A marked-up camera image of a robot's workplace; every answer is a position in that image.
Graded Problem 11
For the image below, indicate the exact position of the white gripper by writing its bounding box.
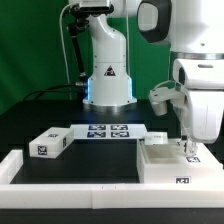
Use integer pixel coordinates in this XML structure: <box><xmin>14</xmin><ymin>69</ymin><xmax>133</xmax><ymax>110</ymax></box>
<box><xmin>173</xmin><ymin>90</ymin><xmax>224</xmax><ymax>156</ymax></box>

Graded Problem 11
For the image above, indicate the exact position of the white cabinet body box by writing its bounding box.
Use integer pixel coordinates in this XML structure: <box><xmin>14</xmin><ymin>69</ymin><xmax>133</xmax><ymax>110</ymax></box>
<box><xmin>136</xmin><ymin>139</ymin><xmax>224</xmax><ymax>184</ymax></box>

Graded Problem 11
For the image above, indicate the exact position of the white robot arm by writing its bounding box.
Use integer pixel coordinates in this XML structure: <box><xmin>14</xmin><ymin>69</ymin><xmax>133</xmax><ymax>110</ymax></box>
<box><xmin>68</xmin><ymin>0</ymin><xmax>224</xmax><ymax>154</ymax></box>

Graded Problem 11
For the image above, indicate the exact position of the white cabinet top block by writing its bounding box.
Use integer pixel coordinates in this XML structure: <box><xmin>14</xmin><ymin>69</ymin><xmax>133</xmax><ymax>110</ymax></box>
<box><xmin>29</xmin><ymin>127</ymin><xmax>74</xmax><ymax>159</ymax></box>

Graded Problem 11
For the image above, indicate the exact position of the white U-shaped fence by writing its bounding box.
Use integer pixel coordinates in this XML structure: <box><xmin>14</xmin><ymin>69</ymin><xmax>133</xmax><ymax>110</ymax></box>
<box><xmin>0</xmin><ymin>150</ymin><xmax>224</xmax><ymax>209</ymax></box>

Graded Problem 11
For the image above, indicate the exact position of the white flat base plate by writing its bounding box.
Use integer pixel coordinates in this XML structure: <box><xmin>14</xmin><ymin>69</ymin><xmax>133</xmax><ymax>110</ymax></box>
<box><xmin>71</xmin><ymin>124</ymin><xmax>147</xmax><ymax>139</ymax></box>

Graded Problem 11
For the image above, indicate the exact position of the black cable bundle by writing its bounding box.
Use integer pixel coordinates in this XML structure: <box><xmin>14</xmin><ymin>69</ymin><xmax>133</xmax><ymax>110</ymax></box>
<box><xmin>21</xmin><ymin>83</ymin><xmax>88</xmax><ymax>102</ymax></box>

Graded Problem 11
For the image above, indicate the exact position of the white cable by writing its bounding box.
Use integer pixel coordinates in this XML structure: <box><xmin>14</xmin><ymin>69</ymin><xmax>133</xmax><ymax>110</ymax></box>
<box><xmin>58</xmin><ymin>3</ymin><xmax>81</xmax><ymax>85</ymax></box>

